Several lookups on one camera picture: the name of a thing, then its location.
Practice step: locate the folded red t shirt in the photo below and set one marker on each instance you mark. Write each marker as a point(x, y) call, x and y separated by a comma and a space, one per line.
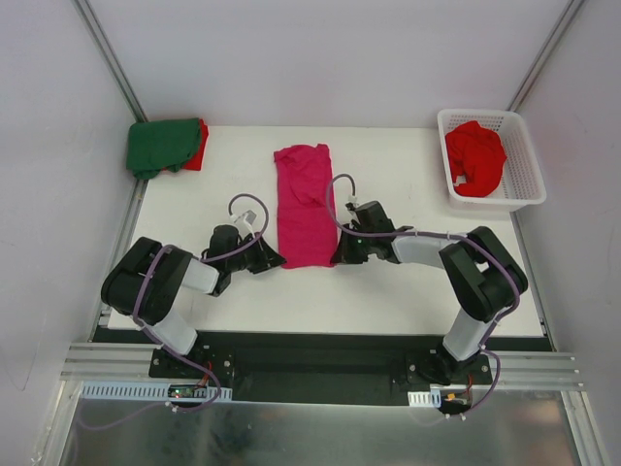
point(196, 161)

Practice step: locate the red t shirt in basket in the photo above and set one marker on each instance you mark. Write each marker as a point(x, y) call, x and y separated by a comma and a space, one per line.
point(476, 159)

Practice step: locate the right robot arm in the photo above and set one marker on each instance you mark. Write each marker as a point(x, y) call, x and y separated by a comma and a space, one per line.
point(485, 278)

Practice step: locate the folded green t shirt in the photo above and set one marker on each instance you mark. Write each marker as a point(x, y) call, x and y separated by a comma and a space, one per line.
point(162, 145)

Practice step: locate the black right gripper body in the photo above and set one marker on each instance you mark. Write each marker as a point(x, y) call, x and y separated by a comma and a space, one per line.
point(349, 248)

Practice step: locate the white cable duct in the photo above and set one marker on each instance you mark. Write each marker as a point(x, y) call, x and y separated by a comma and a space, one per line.
point(437, 397)
point(156, 392)

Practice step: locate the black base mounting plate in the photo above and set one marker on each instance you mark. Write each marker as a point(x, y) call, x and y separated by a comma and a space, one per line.
point(358, 370)

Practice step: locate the aluminium corner post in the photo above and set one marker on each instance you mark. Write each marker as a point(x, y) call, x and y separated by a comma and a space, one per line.
point(102, 43)
point(552, 42)

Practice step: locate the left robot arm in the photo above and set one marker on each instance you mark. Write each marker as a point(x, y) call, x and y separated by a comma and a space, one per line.
point(145, 283)

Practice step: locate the right aluminium corner post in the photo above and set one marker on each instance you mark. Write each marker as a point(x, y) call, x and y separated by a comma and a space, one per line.
point(552, 42)

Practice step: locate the white plastic laundry basket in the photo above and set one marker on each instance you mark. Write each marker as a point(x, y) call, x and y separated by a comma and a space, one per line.
point(522, 183)

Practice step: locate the left white cable duct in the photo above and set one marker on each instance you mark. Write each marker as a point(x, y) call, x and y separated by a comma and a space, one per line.
point(156, 392)

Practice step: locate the right white cable duct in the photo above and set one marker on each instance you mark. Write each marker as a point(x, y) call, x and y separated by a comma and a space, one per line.
point(437, 397)

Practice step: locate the left aluminium corner post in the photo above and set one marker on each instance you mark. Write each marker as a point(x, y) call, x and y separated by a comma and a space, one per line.
point(102, 43)

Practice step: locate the pink t shirt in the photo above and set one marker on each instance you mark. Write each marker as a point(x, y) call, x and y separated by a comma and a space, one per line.
point(307, 235)

